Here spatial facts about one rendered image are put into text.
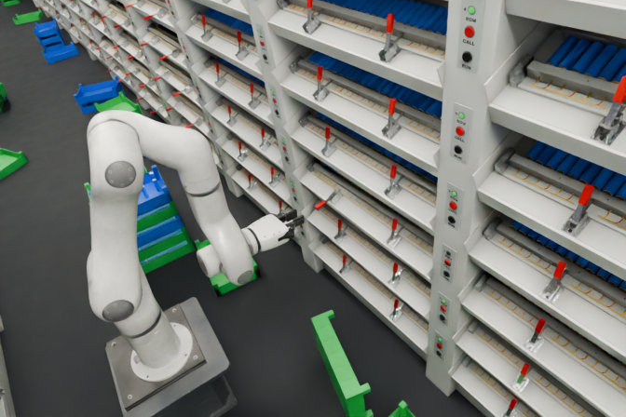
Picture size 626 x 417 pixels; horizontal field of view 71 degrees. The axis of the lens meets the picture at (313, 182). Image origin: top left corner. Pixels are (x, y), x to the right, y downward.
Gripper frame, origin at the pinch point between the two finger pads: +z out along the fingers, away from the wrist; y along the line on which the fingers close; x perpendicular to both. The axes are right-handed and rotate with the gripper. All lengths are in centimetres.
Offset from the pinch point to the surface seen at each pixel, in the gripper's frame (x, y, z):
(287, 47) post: 46, -19, 14
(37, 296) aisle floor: -68, -97, -79
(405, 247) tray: -0.2, 30.3, 17.2
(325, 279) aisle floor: -54, -13, 22
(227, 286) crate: -55, -36, -12
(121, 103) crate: -41, -217, 5
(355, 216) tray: -1.1, 10.3, 16.0
